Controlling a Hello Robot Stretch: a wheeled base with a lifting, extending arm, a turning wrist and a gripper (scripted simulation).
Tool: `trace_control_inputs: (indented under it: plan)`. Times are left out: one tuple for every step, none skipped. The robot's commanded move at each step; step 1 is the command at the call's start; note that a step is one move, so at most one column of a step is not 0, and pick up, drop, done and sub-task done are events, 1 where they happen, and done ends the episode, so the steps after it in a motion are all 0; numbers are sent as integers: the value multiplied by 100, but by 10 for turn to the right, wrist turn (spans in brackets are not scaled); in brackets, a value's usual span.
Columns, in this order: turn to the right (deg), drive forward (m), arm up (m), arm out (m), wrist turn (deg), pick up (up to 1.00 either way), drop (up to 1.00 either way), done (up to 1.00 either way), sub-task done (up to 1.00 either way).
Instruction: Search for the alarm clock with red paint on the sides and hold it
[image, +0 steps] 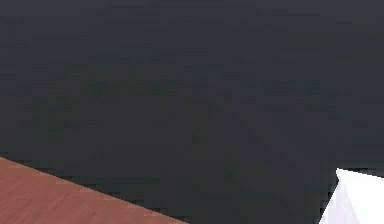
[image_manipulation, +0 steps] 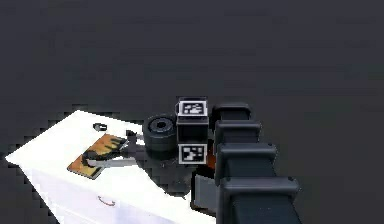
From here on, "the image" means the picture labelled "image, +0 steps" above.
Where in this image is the white furniture corner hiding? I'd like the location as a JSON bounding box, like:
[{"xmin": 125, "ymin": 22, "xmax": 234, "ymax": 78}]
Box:
[{"xmin": 318, "ymin": 167, "xmax": 384, "ymax": 224}]

